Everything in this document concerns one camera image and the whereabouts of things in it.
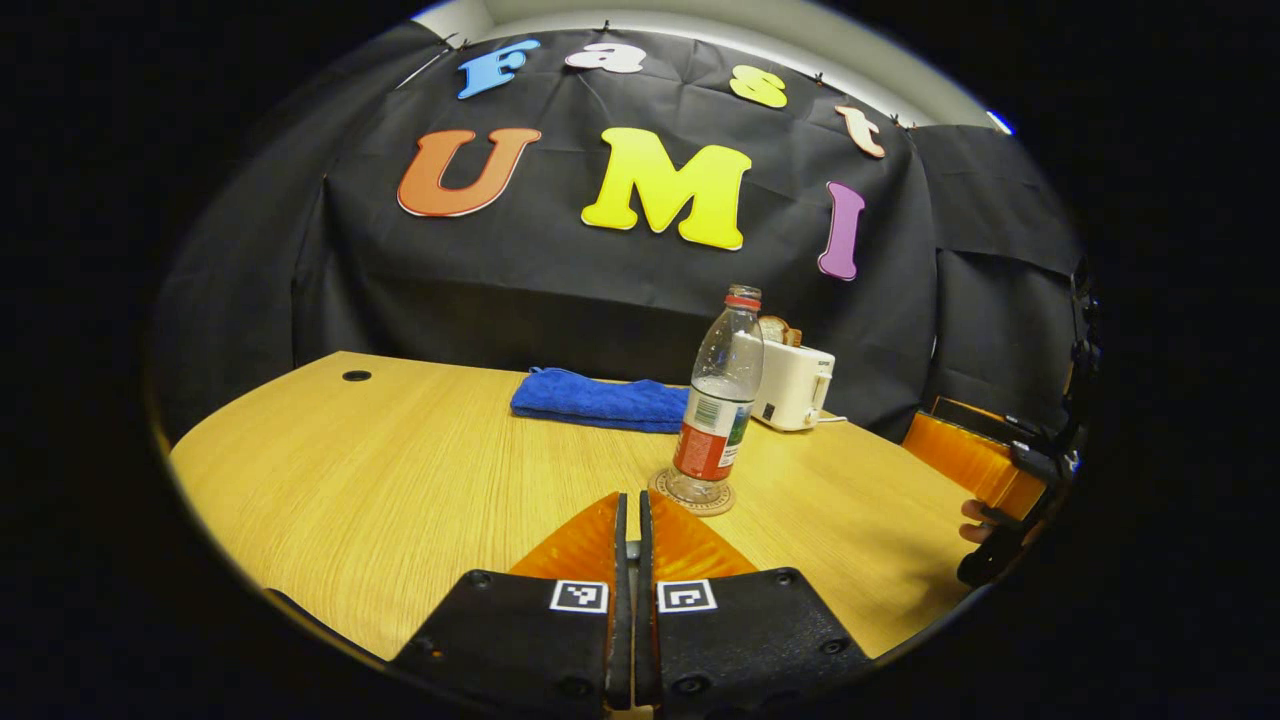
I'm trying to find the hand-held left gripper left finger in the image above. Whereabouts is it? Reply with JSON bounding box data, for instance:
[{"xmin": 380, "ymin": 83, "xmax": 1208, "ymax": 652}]
[{"xmin": 388, "ymin": 491, "xmax": 634, "ymax": 718}]

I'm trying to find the clear plastic water bottle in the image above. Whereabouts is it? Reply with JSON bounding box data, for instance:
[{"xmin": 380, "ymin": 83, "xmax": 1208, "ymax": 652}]
[{"xmin": 664, "ymin": 284, "xmax": 767, "ymax": 507}]

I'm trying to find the blue folded towel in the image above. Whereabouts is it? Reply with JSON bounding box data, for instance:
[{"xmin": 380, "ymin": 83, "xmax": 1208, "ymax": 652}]
[{"xmin": 509, "ymin": 366, "xmax": 692, "ymax": 435}]

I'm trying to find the white toaster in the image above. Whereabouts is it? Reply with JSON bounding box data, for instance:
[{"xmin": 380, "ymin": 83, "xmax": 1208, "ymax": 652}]
[{"xmin": 749, "ymin": 339, "xmax": 837, "ymax": 433}]

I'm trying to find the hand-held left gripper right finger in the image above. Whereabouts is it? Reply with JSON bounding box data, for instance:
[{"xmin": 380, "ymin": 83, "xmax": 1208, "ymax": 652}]
[{"xmin": 635, "ymin": 489, "xmax": 875, "ymax": 714}]

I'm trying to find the round wooden coaster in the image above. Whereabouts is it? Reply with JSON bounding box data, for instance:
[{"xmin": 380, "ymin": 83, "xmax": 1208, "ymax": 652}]
[{"xmin": 647, "ymin": 467, "xmax": 737, "ymax": 519}]

